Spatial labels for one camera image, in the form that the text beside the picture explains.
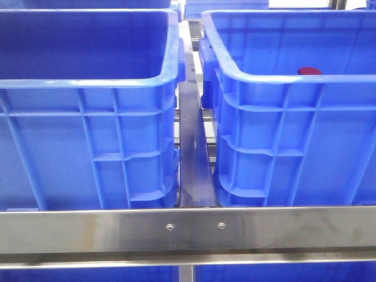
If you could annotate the lower right blue crate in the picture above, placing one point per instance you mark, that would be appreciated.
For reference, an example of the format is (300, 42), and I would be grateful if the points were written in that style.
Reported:
(335, 271)

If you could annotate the left blue plastic crate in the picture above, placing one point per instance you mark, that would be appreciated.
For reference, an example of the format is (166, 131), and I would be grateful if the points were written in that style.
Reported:
(87, 108)

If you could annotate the red mushroom push button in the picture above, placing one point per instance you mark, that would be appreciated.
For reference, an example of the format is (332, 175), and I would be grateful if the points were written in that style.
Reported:
(309, 71)

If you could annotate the blue plastic crate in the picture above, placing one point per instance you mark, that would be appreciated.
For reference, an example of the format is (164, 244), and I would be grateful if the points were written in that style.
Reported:
(285, 139)
(87, 108)

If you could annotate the right blue plastic crate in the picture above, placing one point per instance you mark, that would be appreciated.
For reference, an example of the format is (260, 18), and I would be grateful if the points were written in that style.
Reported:
(285, 139)

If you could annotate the lower left blue crate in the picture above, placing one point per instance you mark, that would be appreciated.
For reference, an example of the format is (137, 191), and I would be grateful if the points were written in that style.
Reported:
(154, 273)

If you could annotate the rear left blue crate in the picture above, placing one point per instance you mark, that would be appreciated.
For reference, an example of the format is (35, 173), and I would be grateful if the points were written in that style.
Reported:
(93, 4)

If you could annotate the steel centre divider bar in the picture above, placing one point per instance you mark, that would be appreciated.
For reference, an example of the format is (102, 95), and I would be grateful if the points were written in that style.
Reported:
(196, 185)

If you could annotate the stainless steel shelf rail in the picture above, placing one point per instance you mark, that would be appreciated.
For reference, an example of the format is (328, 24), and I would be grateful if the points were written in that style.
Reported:
(194, 236)

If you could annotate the rear right blue crate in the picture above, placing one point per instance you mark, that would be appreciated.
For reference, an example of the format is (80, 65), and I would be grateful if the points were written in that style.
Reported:
(194, 9)

